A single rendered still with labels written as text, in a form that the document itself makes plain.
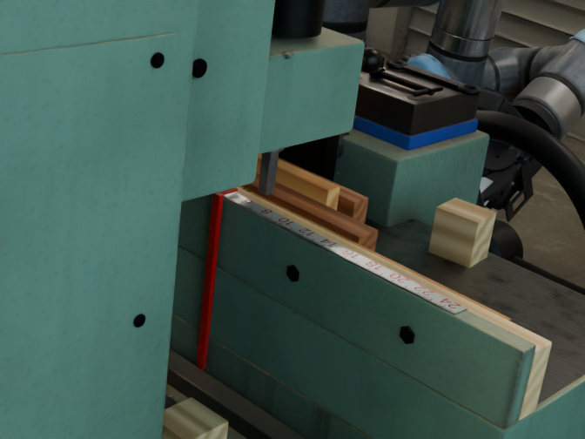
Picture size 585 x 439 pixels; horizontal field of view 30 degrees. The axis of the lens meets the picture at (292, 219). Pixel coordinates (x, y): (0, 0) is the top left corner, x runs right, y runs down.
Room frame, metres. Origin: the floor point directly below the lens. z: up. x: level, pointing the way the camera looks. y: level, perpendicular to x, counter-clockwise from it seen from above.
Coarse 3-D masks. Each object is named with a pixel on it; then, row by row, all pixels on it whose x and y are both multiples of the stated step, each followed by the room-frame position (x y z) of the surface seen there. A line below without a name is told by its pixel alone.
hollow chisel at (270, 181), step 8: (264, 152) 0.75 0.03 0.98; (272, 152) 0.74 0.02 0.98; (264, 160) 0.75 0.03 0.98; (272, 160) 0.75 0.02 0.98; (264, 168) 0.75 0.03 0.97; (272, 168) 0.75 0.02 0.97; (264, 176) 0.75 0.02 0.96; (272, 176) 0.75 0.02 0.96; (264, 184) 0.74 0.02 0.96; (272, 184) 0.75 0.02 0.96; (264, 192) 0.74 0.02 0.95; (272, 192) 0.75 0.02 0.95
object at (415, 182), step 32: (352, 128) 0.89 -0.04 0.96; (352, 160) 0.86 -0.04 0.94; (384, 160) 0.84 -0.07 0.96; (416, 160) 0.85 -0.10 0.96; (448, 160) 0.88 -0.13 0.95; (480, 160) 0.92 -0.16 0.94; (384, 192) 0.83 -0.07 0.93; (416, 192) 0.85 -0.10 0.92; (448, 192) 0.89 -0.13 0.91; (384, 224) 0.83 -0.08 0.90
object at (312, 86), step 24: (288, 48) 0.71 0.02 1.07; (312, 48) 0.72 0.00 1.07; (336, 48) 0.74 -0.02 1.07; (360, 48) 0.76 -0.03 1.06; (288, 72) 0.70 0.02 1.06; (312, 72) 0.72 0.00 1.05; (336, 72) 0.74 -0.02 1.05; (288, 96) 0.71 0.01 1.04; (312, 96) 0.72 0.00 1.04; (336, 96) 0.74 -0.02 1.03; (264, 120) 0.69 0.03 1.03; (288, 120) 0.71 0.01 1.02; (312, 120) 0.73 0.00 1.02; (336, 120) 0.75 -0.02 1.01; (264, 144) 0.69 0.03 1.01; (288, 144) 0.71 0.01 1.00
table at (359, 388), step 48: (384, 240) 0.80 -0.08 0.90; (192, 288) 0.73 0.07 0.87; (240, 288) 0.70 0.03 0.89; (480, 288) 0.74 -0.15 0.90; (528, 288) 0.75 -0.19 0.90; (240, 336) 0.69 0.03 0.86; (288, 336) 0.66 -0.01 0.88; (336, 336) 0.64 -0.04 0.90; (576, 336) 0.68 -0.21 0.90; (288, 384) 0.66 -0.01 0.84; (336, 384) 0.63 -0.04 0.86; (384, 384) 0.61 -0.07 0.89; (576, 384) 0.61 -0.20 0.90; (384, 432) 0.60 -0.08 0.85; (432, 432) 0.58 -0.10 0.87; (480, 432) 0.56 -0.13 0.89; (528, 432) 0.57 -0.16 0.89; (576, 432) 0.63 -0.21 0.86
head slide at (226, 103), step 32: (224, 0) 0.61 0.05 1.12; (256, 0) 0.63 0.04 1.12; (224, 32) 0.61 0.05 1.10; (256, 32) 0.63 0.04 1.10; (224, 64) 0.61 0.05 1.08; (256, 64) 0.63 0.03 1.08; (192, 96) 0.59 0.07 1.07; (224, 96) 0.61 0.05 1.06; (256, 96) 0.63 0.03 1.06; (192, 128) 0.59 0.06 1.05; (224, 128) 0.61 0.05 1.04; (256, 128) 0.63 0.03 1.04; (192, 160) 0.60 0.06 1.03; (224, 160) 0.62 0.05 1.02; (256, 160) 0.64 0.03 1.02; (192, 192) 0.60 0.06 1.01
